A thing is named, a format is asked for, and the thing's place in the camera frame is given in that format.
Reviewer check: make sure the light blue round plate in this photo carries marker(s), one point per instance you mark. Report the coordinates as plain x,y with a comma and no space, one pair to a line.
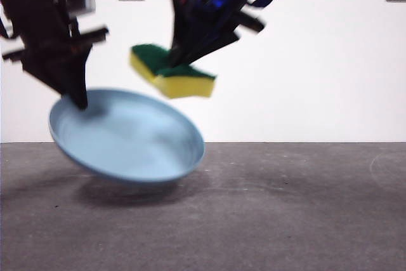
133,144

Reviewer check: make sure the yellow green scouring sponge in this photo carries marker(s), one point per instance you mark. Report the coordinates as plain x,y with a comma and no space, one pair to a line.
177,75

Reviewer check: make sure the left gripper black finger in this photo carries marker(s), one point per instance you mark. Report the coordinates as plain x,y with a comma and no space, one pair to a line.
76,74
47,71

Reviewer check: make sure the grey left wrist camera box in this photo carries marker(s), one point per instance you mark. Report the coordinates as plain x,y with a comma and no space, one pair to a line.
81,0

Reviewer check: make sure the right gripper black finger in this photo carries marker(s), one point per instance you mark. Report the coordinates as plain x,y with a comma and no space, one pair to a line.
212,39
182,30

